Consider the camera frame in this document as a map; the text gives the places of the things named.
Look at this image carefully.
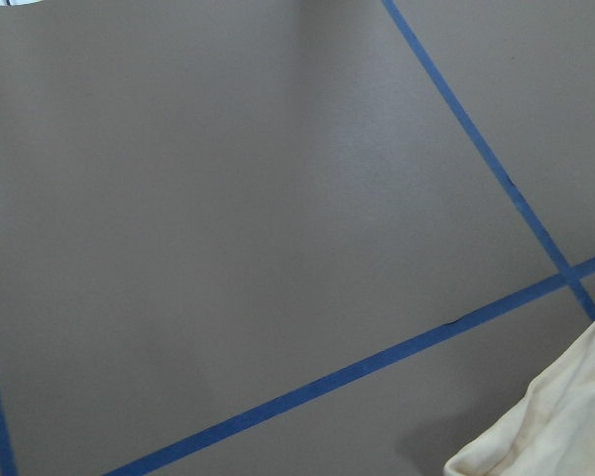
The cream long-sleeve printed shirt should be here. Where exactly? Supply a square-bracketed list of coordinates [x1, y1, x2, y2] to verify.
[443, 321, 595, 476]

